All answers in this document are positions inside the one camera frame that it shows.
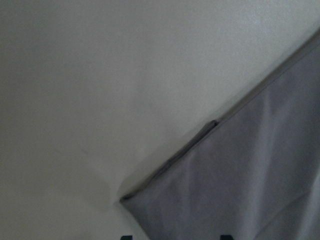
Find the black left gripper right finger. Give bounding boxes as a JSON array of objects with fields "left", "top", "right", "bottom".
[{"left": 219, "top": 234, "right": 234, "bottom": 240}]

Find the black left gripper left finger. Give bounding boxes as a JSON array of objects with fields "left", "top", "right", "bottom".
[{"left": 120, "top": 235, "right": 133, "bottom": 240}]

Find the brown t-shirt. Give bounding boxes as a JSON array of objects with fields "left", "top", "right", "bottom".
[{"left": 120, "top": 33, "right": 320, "bottom": 240}]

